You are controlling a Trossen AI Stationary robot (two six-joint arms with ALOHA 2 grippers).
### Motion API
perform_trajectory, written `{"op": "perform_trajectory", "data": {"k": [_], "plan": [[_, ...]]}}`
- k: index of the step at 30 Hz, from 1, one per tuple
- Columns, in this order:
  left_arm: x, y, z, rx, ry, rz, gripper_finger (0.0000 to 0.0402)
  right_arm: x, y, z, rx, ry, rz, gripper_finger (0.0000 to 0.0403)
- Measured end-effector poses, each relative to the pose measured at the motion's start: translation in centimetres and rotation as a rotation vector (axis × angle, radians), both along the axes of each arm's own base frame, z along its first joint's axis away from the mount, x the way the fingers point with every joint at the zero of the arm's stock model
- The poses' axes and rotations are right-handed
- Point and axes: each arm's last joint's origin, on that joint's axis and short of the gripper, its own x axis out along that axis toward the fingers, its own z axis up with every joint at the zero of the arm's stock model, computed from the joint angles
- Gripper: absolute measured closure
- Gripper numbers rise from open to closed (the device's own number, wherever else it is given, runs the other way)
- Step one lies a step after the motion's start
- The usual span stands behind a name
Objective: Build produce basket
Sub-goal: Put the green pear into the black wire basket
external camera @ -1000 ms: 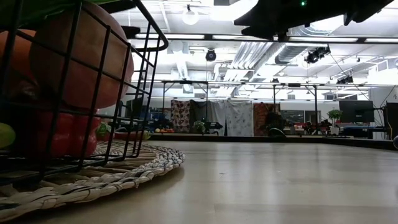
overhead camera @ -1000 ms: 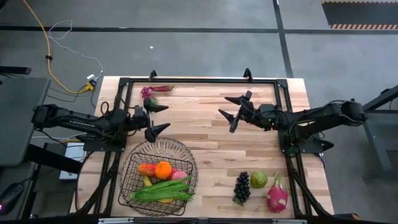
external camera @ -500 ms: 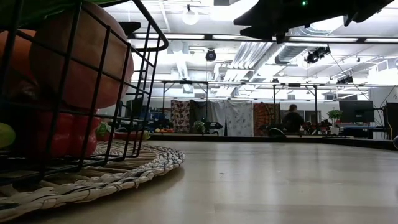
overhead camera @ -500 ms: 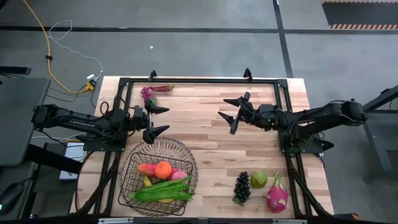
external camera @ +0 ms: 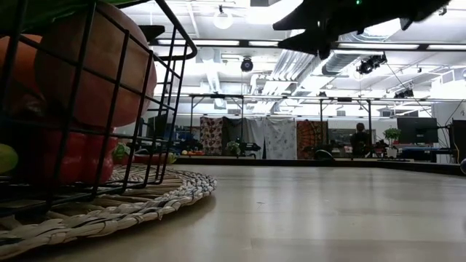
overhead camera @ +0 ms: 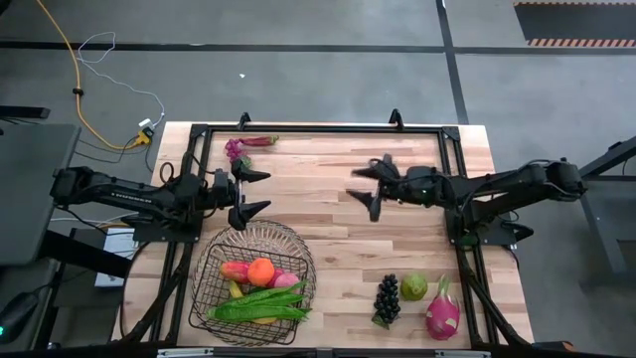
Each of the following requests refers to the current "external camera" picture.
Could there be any orange fruit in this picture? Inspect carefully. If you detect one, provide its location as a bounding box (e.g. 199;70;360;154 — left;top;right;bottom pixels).
0;33;44;114

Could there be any white hanging cloth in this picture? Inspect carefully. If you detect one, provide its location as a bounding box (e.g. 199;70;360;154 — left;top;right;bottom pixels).
242;118;298;160

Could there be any person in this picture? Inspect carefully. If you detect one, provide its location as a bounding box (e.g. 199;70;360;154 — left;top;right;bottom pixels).
349;122;371;158

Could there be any red bell pepper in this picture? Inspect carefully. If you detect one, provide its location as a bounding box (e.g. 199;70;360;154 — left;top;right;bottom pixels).
34;127;119;186

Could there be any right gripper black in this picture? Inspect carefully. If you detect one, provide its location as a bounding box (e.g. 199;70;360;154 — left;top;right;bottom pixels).
272;0;402;61

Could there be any black spotlight cluster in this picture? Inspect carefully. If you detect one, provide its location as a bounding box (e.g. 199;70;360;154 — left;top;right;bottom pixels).
356;53;387;76

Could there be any round white ceiling lamp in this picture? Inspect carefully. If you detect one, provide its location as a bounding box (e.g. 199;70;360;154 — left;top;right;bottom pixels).
213;5;234;30

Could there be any black monitor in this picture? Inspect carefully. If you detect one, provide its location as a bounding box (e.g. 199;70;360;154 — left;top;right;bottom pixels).
396;116;439;145

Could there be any silver ventilation duct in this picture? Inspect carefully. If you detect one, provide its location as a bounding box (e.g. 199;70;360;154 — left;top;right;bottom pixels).
322;52;361;76

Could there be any round woven placemat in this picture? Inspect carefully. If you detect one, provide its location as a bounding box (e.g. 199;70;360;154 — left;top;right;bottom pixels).
0;162;218;261

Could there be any pink peach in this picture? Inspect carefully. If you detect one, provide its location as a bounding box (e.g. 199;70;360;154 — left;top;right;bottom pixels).
34;1;158;129

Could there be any potted green plant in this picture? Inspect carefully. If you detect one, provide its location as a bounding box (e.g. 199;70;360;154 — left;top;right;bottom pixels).
384;127;401;159

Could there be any floral patterned hanging cloth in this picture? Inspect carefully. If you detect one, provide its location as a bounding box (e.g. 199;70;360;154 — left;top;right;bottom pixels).
199;116;224;156

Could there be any orange mandala hanging cloth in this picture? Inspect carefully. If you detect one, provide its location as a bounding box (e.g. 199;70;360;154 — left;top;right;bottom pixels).
296;119;328;159

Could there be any black wire basket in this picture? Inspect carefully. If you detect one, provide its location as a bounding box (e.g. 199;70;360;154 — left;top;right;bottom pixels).
0;0;198;219

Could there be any dark hanging cloth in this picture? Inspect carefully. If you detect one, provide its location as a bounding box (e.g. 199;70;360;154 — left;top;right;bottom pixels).
222;116;244;146

